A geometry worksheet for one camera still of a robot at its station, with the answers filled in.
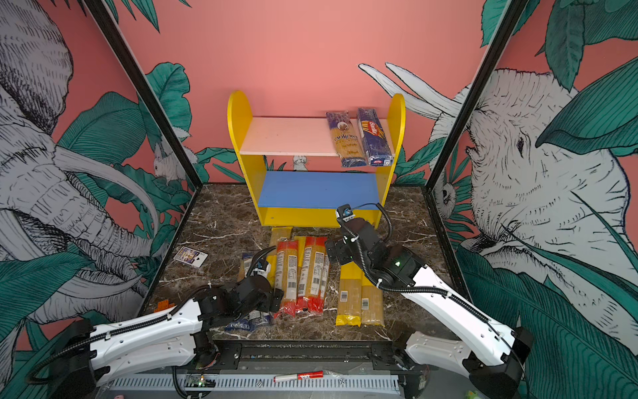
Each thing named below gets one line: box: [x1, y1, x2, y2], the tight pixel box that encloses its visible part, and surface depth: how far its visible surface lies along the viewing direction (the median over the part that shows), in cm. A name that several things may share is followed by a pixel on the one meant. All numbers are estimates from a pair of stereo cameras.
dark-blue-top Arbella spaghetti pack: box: [325, 109, 369, 168], surface depth 75 cm
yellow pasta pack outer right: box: [360, 269, 385, 327], surface depth 84 cm
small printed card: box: [172, 246, 209, 268], surface depth 95 cm
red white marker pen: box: [273, 370, 325, 383], surface depth 72 cm
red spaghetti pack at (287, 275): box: [274, 236, 300, 319], surface depth 86 cm
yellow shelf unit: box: [227, 90, 406, 228], surface depth 83 cm
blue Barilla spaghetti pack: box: [357, 108, 394, 167], surface depth 74 cm
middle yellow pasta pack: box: [293, 236, 307, 267], surface depth 97 cm
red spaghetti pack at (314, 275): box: [297, 236, 331, 316], surface depth 87 cm
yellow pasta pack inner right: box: [335, 261, 363, 328], surface depth 85 cm
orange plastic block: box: [154, 299, 176, 313], surface depth 85 cm
